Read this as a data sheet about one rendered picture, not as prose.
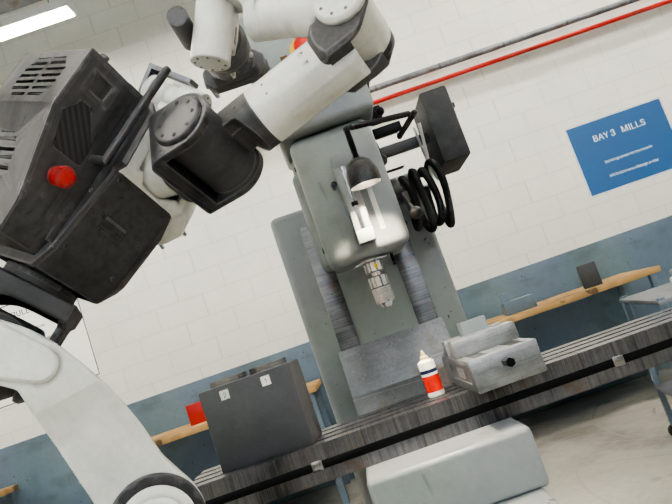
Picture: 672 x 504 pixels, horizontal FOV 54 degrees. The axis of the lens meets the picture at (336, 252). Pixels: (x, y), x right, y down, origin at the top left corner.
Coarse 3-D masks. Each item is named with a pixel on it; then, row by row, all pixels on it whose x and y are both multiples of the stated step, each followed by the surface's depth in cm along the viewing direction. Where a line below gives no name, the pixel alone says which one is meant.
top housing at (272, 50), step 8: (240, 24) 144; (248, 40) 144; (272, 40) 143; (280, 40) 143; (288, 40) 143; (256, 48) 143; (264, 48) 143; (272, 48) 143; (280, 48) 143; (288, 48) 143; (264, 56) 143; (272, 56) 143; (280, 56) 143; (272, 64) 143
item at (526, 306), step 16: (592, 272) 508; (640, 272) 492; (656, 272) 492; (592, 288) 492; (608, 288) 491; (624, 288) 557; (512, 304) 510; (528, 304) 509; (544, 304) 499; (560, 304) 491; (496, 320) 507; (512, 320) 490; (656, 368) 549; (320, 384) 541; (320, 400) 554; (192, 416) 513; (320, 416) 488; (176, 432) 500; (192, 432) 487; (336, 480) 483; (0, 496) 530
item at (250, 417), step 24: (216, 384) 152; (240, 384) 149; (264, 384) 148; (288, 384) 148; (216, 408) 150; (240, 408) 149; (264, 408) 148; (288, 408) 147; (312, 408) 156; (216, 432) 149; (240, 432) 148; (264, 432) 148; (288, 432) 147; (312, 432) 148; (240, 456) 148; (264, 456) 147
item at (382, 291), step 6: (372, 282) 157; (378, 282) 156; (384, 282) 157; (372, 288) 157; (378, 288) 156; (384, 288) 156; (390, 288) 157; (378, 294) 156; (384, 294) 156; (390, 294) 156; (378, 300) 157; (384, 300) 156
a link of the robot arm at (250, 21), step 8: (232, 0) 105; (240, 0) 102; (248, 0) 101; (256, 0) 101; (240, 8) 108; (248, 8) 101; (248, 16) 101; (248, 24) 101; (256, 24) 101; (248, 32) 102; (256, 32) 102; (256, 40) 104; (264, 40) 103
